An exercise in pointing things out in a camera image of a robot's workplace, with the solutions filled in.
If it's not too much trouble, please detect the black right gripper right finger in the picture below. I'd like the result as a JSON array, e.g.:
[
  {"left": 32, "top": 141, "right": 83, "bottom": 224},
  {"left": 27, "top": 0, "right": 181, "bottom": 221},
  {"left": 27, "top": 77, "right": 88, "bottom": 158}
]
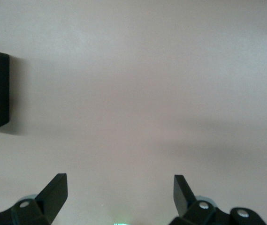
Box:
[{"left": 170, "top": 174, "right": 265, "bottom": 225}]

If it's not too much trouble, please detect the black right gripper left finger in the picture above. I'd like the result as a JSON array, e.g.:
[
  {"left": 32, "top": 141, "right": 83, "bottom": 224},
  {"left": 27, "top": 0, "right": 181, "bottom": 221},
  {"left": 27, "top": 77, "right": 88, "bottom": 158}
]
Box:
[{"left": 0, "top": 173, "right": 68, "bottom": 225}]

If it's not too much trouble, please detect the brown table cover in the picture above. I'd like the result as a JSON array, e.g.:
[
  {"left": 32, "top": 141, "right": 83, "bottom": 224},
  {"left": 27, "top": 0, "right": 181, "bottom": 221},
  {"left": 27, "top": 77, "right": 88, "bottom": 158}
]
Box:
[{"left": 0, "top": 0, "right": 267, "bottom": 225}]

